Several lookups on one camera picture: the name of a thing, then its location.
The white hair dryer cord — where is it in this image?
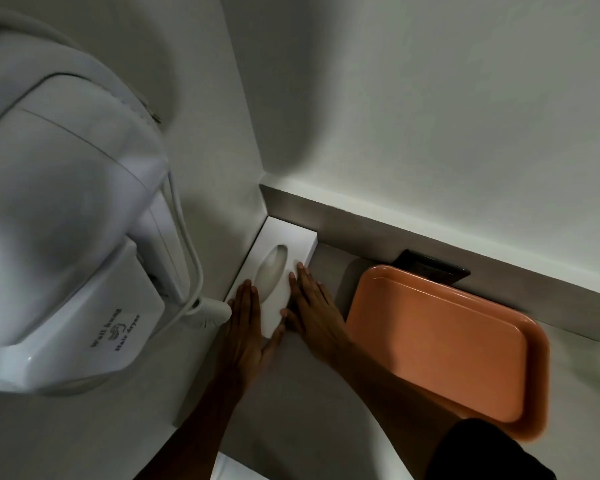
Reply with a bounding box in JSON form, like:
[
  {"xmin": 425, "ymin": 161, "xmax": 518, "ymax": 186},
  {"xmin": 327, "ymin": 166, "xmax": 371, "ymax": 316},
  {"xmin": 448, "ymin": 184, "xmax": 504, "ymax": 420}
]
[{"xmin": 164, "ymin": 170, "xmax": 233, "ymax": 331}]

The person's right hand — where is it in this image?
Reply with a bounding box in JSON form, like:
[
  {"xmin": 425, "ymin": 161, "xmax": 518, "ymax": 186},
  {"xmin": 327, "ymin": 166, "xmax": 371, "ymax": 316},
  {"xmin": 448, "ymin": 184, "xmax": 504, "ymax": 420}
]
[{"xmin": 279, "ymin": 262, "xmax": 355, "ymax": 364}]

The white tissue box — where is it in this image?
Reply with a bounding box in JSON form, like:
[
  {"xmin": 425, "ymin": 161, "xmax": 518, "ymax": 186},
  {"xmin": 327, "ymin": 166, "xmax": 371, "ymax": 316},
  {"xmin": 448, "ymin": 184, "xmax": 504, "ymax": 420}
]
[{"xmin": 223, "ymin": 216, "xmax": 319, "ymax": 339}]

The black sleeve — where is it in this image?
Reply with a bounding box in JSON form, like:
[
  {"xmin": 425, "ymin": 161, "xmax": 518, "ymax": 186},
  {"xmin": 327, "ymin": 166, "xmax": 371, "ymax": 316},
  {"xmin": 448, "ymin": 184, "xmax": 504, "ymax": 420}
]
[{"xmin": 425, "ymin": 418, "xmax": 558, "ymax": 480}]

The orange plastic tray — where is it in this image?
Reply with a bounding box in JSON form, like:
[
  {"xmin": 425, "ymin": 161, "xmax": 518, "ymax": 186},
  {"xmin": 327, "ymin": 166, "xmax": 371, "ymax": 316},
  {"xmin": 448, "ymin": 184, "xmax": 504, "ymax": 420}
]
[{"xmin": 346, "ymin": 265, "xmax": 551, "ymax": 443}]

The person's right forearm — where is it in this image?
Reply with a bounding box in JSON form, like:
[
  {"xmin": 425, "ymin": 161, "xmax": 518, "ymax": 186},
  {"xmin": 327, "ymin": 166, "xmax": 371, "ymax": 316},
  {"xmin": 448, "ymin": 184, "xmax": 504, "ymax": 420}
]
[{"xmin": 327, "ymin": 342, "xmax": 463, "ymax": 480}]

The white wall hair dryer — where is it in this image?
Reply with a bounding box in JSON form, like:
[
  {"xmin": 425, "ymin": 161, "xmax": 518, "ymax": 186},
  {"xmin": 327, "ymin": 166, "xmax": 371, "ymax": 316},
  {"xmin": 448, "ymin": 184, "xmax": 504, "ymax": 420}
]
[{"xmin": 0, "ymin": 9, "xmax": 203, "ymax": 395}]

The black wall socket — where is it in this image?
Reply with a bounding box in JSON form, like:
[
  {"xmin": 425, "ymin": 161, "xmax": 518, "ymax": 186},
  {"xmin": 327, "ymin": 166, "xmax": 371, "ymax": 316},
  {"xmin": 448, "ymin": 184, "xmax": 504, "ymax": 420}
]
[{"xmin": 394, "ymin": 249, "xmax": 471, "ymax": 285}]

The person's left hand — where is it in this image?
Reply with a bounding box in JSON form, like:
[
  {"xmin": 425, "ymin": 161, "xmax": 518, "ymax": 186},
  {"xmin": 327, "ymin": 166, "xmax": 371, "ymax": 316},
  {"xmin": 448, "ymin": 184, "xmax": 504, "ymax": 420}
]
[{"xmin": 219, "ymin": 280, "xmax": 286, "ymax": 384}]

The person's left forearm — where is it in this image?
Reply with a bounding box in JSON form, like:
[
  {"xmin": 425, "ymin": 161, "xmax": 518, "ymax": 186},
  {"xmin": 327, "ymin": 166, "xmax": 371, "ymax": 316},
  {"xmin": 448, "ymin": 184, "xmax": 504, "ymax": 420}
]
[{"xmin": 139, "ymin": 372, "xmax": 255, "ymax": 480}]

